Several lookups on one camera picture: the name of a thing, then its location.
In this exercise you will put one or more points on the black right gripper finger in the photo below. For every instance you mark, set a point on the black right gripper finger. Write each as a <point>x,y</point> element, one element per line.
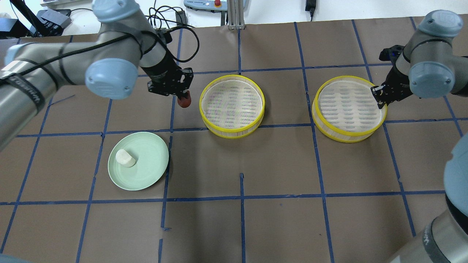
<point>378,95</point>

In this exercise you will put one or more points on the black power adapter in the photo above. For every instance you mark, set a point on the black power adapter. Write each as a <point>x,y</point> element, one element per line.
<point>311,6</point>

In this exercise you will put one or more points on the black device stack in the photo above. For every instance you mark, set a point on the black device stack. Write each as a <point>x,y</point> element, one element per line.
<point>45,23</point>

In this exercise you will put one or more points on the white steamed bun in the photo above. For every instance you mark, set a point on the white steamed bun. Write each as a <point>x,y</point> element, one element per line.
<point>124,158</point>

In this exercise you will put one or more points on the yellow-rimmed steamer basket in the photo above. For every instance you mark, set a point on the yellow-rimmed steamer basket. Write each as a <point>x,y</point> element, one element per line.
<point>232,106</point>
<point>345,110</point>

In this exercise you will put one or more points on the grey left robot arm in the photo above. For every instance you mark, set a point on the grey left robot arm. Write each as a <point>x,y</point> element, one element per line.
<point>108,67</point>

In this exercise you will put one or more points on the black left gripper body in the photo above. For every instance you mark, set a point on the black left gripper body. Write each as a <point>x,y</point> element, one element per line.
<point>162,72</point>

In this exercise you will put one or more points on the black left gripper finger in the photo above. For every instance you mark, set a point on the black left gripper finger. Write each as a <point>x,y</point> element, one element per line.
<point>184,95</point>

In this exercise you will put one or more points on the teach pendant with red button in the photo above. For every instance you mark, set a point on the teach pendant with red button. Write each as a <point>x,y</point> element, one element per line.
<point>214,6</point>

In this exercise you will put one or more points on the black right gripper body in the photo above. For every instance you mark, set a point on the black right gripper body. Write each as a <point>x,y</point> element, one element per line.
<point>397,83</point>

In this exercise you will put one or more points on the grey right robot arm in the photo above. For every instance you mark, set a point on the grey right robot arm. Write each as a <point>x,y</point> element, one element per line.
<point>427,68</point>

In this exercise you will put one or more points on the aluminium profile post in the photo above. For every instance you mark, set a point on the aluminium profile post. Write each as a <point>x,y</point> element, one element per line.
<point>235,14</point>

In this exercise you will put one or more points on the light green plate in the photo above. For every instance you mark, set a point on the light green plate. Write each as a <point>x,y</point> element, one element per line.
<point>152,157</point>

